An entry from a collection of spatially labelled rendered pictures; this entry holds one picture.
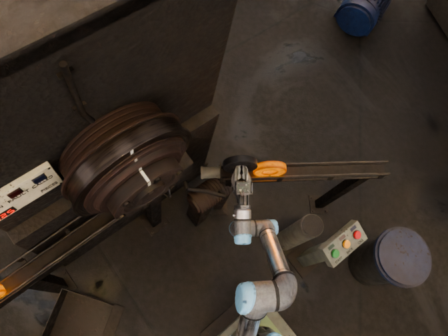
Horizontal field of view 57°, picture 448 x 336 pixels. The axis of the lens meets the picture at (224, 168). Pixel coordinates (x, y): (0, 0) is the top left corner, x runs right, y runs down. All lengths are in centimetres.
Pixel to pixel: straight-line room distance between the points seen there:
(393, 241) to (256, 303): 105
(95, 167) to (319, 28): 244
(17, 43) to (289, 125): 219
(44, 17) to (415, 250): 208
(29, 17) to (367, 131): 249
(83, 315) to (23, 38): 127
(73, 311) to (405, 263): 164
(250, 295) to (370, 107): 195
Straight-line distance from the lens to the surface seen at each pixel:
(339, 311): 272
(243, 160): 179
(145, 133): 128
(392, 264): 240
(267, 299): 161
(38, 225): 172
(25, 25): 97
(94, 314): 192
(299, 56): 318
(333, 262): 208
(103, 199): 135
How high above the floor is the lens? 250
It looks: 70 degrees down
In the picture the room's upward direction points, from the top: 24 degrees clockwise
